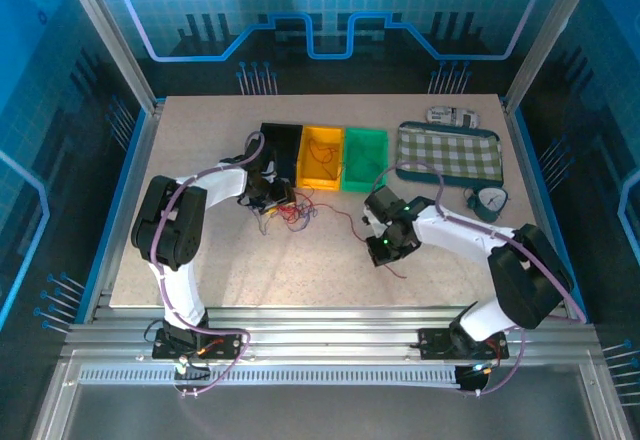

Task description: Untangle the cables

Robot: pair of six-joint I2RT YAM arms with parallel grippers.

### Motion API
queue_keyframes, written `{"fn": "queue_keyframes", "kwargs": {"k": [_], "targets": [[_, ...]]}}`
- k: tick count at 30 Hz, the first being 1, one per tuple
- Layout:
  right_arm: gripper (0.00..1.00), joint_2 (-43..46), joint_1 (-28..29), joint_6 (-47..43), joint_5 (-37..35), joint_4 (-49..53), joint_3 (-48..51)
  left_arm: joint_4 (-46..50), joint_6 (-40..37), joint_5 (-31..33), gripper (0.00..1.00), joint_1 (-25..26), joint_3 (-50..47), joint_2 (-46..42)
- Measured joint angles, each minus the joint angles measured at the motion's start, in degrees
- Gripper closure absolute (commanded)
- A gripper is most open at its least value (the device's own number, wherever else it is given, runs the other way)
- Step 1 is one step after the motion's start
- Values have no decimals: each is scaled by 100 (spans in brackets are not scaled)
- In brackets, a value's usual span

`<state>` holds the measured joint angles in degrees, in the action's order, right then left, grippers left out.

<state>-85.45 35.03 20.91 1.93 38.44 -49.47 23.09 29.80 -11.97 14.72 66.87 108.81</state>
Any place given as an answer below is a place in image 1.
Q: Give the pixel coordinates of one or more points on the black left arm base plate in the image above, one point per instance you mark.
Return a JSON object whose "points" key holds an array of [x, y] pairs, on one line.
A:
{"points": [[225, 347]]}

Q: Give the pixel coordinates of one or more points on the aluminium frame post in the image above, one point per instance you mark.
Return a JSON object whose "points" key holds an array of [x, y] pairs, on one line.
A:
{"points": [[550, 35], [110, 35]]}

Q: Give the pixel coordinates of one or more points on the yellow plastic bin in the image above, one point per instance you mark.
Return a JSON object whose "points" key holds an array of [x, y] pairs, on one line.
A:
{"points": [[310, 180]]}

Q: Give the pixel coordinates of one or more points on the green plastic bin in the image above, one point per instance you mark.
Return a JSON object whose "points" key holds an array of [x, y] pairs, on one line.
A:
{"points": [[365, 180]]}

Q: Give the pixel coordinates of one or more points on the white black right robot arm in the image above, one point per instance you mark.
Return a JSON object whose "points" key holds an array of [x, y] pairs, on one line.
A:
{"points": [[460, 235]]}

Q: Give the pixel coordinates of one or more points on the teal alarm clock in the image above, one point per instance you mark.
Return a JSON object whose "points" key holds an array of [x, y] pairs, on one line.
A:
{"points": [[492, 202]]}

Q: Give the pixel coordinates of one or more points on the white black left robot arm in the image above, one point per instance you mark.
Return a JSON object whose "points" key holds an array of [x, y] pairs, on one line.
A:
{"points": [[220, 185]]}

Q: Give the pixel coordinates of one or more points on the aluminium front rail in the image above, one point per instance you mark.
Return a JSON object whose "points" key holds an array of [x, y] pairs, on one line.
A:
{"points": [[330, 335]]}

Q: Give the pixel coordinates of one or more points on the green checkered zip pouch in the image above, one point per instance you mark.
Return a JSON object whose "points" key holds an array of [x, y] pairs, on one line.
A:
{"points": [[450, 152]]}

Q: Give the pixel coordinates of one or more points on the black plastic bin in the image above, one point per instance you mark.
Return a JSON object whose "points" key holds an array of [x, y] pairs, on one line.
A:
{"points": [[285, 152]]}

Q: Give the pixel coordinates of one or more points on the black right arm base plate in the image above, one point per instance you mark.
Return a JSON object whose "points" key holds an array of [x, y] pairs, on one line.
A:
{"points": [[435, 345]]}

